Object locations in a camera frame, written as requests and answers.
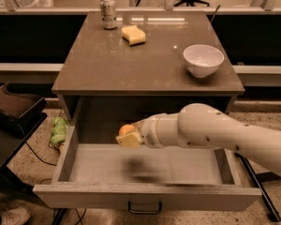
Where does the open grey top drawer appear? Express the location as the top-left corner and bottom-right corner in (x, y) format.
(34, 121), (261, 211)

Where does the white bowl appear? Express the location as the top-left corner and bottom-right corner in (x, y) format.
(183, 44), (224, 78)

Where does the black bar on floor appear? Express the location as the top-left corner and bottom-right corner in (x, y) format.
(236, 155), (281, 222)

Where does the black chair seat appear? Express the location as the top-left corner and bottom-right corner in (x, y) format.
(0, 83), (46, 169)

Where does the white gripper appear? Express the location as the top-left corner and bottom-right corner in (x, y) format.
(116, 115), (157, 148)

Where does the grey cabinet with countertop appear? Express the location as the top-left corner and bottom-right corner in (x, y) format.
(52, 11), (244, 143)

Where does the silver soda can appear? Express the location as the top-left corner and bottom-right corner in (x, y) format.
(100, 0), (117, 29)

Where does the green chip bag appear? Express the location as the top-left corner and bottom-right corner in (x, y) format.
(50, 116), (68, 144)

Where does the black drawer handle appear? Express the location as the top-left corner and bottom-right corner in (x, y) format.
(127, 202), (163, 215)

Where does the orange fruit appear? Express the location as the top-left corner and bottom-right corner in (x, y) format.
(119, 125), (135, 136)

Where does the black floor cable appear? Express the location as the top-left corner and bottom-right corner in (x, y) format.
(23, 140), (58, 167)

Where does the yellow sponge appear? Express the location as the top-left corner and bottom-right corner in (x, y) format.
(122, 25), (146, 46)

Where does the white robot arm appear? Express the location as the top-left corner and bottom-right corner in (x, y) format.
(116, 103), (281, 177)

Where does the white shoe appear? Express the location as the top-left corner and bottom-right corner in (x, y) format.
(0, 207), (31, 225)

